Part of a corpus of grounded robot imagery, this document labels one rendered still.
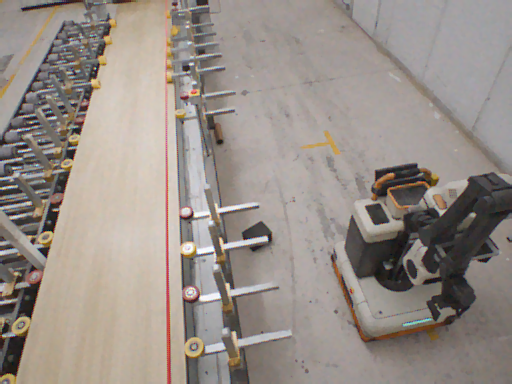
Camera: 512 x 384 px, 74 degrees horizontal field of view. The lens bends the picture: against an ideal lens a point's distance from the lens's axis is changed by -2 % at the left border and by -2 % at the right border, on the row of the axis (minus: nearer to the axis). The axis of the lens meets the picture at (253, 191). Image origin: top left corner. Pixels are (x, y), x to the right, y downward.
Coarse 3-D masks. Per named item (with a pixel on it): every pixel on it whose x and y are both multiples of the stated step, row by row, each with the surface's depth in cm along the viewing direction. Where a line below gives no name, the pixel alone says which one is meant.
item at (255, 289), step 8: (248, 288) 167; (256, 288) 167; (264, 288) 166; (272, 288) 167; (200, 296) 166; (208, 296) 166; (216, 296) 165; (232, 296) 166; (240, 296) 167; (192, 304) 164; (200, 304) 165
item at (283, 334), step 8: (256, 336) 149; (264, 336) 149; (272, 336) 148; (280, 336) 148; (288, 336) 148; (216, 344) 148; (240, 344) 147; (248, 344) 147; (256, 344) 148; (208, 352) 146; (216, 352) 147
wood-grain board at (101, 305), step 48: (144, 48) 344; (96, 96) 287; (144, 96) 280; (96, 144) 242; (144, 144) 237; (96, 192) 209; (144, 192) 206; (96, 240) 184; (144, 240) 181; (48, 288) 166; (96, 288) 164; (144, 288) 162; (48, 336) 150; (96, 336) 148; (144, 336) 147
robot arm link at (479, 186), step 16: (480, 176) 101; (496, 176) 99; (464, 192) 106; (480, 192) 98; (496, 192) 94; (448, 208) 116; (464, 208) 108; (496, 208) 93; (432, 224) 126; (448, 224) 118; (432, 240) 127
